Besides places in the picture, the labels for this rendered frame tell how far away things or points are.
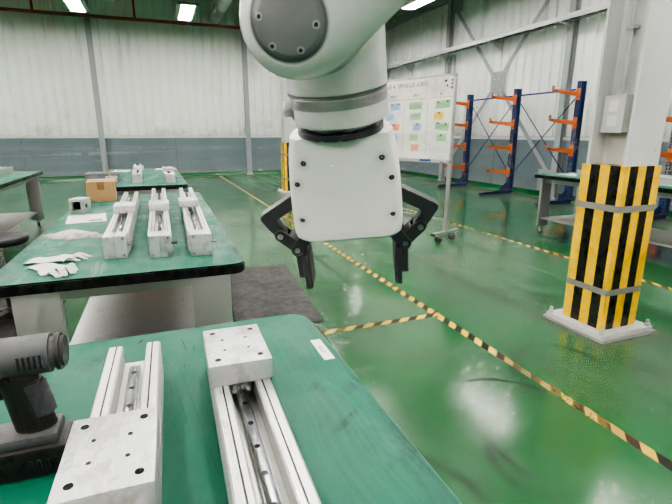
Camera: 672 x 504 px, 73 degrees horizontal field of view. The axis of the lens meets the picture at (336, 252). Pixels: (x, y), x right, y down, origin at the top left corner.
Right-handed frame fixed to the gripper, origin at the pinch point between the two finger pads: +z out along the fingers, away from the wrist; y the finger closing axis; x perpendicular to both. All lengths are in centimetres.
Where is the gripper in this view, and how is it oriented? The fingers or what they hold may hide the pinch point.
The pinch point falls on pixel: (353, 271)
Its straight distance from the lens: 47.7
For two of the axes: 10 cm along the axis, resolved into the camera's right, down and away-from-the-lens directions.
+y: 10.0, -0.7, -0.7
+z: 1.0, 8.6, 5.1
